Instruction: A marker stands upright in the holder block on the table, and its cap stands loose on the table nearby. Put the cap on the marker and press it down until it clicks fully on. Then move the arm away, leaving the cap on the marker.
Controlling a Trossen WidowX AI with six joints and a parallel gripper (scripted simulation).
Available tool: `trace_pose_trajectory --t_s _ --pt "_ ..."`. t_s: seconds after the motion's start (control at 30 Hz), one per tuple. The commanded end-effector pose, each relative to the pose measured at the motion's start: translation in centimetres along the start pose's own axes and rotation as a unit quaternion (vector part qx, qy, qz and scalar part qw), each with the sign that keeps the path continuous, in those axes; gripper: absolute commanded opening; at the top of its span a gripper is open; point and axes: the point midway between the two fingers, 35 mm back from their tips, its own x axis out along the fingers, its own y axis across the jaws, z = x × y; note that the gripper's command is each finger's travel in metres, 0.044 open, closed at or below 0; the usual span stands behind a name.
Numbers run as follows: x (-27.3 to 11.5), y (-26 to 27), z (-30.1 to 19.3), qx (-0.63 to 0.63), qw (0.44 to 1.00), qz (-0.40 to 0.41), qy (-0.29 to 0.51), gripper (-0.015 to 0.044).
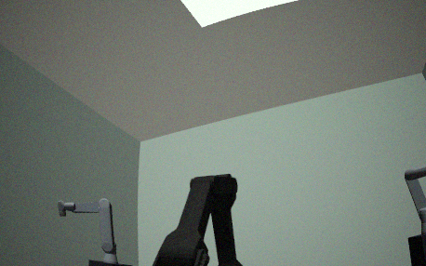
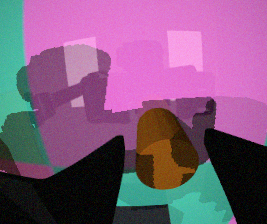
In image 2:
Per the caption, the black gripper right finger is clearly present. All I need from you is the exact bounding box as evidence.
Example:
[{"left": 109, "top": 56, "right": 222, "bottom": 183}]
[{"left": 204, "top": 128, "right": 267, "bottom": 224}]

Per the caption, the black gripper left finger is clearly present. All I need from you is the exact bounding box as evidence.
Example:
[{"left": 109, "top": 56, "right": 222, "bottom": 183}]
[{"left": 0, "top": 135, "right": 125, "bottom": 224}]

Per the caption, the dark brown cylinder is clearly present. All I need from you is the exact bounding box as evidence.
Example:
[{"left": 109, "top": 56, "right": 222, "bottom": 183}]
[{"left": 136, "top": 108, "right": 200, "bottom": 190}]

